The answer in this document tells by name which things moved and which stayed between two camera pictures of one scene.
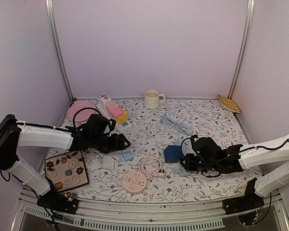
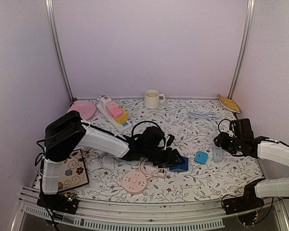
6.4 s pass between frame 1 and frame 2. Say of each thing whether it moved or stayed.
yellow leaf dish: stayed
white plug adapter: stayed
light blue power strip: moved
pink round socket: stayed
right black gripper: moved
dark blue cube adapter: moved
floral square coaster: stayed
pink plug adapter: stayed
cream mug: stayed
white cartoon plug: stayed
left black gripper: moved
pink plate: stayed
